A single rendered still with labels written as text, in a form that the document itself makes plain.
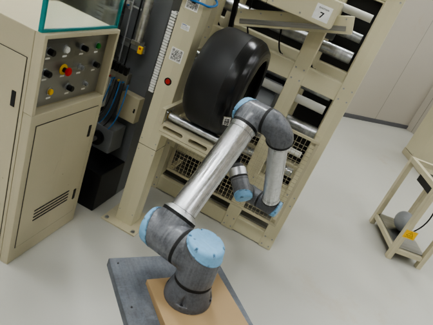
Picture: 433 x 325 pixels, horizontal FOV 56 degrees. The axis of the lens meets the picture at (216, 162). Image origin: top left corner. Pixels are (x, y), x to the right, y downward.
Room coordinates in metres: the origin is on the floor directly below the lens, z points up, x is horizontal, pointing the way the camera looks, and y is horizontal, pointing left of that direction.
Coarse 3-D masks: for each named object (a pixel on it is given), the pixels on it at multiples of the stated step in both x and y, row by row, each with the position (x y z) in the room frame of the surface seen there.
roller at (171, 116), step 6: (168, 114) 2.16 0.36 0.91; (174, 114) 2.17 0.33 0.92; (174, 120) 2.15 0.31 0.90; (180, 120) 2.14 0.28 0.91; (186, 120) 2.15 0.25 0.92; (186, 126) 2.13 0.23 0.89; (192, 126) 2.13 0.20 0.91; (198, 126) 2.14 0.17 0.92; (198, 132) 2.12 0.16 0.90; (204, 132) 2.11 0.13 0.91; (210, 132) 2.12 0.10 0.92; (210, 138) 2.10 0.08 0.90; (216, 138) 2.10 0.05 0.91
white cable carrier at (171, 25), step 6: (174, 12) 2.28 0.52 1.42; (174, 18) 2.28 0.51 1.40; (168, 24) 2.28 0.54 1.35; (174, 24) 2.30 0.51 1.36; (168, 30) 2.28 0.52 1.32; (168, 36) 2.27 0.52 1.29; (162, 42) 2.28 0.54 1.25; (168, 42) 2.28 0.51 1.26; (162, 48) 2.28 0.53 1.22; (162, 54) 2.28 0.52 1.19; (162, 60) 2.27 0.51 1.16; (156, 66) 2.28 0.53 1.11; (156, 72) 2.28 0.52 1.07; (156, 78) 2.27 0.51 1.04; (150, 84) 2.28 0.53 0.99; (156, 84) 2.32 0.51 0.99; (150, 90) 2.28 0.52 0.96
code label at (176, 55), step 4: (172, 48) 2.25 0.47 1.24; (176, 48) 2.25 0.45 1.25; (172, 52) 2.25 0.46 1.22; (176, 52) 2.25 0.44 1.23; (180, 52) 2.24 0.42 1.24; (172, 56) 2.25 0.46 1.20; (176, 56) 2.25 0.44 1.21; (180, 56) 2.24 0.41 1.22; (172, 60) 2.25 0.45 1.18; (176, 60) 2.25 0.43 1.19; (180, 60) 2.24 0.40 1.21
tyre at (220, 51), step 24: (216, 48) 2.08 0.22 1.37; (240, 48) 2.10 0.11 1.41; (264, 48) 2.22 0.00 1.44; (192, 72) 2.04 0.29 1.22; (216, 72) 2.01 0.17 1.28; (240, 72) 2.02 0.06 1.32; (264, 72) 2.41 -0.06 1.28; (192, 96) 2.01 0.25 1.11; (216, 96) 1.98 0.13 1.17; (240, 96) 2.02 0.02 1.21; (192, 120) 2.11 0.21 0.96; (216, 120) 2.01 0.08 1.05
